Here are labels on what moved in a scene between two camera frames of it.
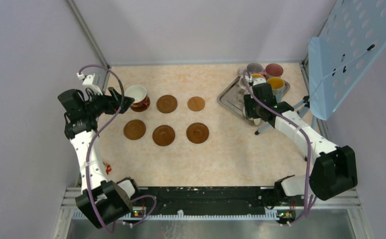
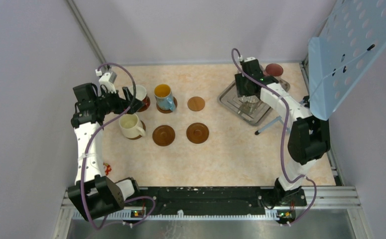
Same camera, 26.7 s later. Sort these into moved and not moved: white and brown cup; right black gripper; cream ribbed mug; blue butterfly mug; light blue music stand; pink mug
Moved: cream ribbed mug; blue butterfly mug; right black gripper
Not moved: white and brown cup; pink mug; light blue music stand
